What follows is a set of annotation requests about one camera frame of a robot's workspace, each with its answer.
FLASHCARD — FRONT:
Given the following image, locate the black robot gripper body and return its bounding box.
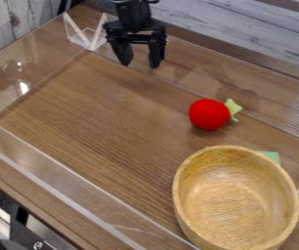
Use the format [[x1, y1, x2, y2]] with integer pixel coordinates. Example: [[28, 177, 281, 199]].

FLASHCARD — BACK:
[[103, 0, 167, 44]]

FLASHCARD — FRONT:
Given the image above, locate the wooden oval bowl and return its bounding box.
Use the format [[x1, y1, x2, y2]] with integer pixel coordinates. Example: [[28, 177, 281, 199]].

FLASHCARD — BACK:
[[172, 146, 299, 250]]

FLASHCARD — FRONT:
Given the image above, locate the green felt piece behind bowl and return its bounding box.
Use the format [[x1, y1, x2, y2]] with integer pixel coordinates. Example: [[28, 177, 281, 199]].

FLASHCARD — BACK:
[[259, 150, 281, 164]]

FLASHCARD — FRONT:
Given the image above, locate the clear acrylic tray enclosure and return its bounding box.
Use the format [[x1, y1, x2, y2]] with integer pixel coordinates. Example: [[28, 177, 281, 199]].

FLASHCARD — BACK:
[[0, 7, 299, 250]]

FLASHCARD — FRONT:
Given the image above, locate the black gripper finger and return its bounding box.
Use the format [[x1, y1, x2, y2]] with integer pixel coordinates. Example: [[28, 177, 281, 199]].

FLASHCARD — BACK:
[[108, 38, 135, 66], [150, 40, 166, 68]]

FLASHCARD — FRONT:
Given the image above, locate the red felt strawberry toy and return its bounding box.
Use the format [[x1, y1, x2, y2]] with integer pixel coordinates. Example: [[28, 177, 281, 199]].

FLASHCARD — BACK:
[[190, 99, 243, 131]]

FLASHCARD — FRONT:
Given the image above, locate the black table clamp bracket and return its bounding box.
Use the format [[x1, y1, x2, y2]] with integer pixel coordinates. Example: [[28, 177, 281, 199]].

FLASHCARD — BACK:
[[10, 207, 56, 250]]

